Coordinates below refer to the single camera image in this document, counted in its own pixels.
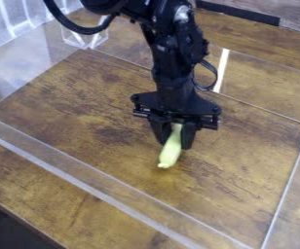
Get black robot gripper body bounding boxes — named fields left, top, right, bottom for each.
left=130, top=79, right=223, bottom=129

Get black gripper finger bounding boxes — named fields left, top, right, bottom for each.
left=181, top=123, right=197, bottom=150
left=149, top=118, right=173, bottom=145

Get green handled spoon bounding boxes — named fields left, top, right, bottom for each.
left=159, top=124, right=183, bottom=168

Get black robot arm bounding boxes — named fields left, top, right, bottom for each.
left=81, top=0, right=223, bottom=150

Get black bar on table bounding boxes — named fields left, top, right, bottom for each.
left=196, top=0, right=280, bottom=26

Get clear acrylic enclosure walls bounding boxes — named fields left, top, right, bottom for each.
left=0, top=12, right=300, bottom=249

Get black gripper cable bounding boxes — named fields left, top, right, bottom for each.
left=42, top=0, right=220, bottom=92

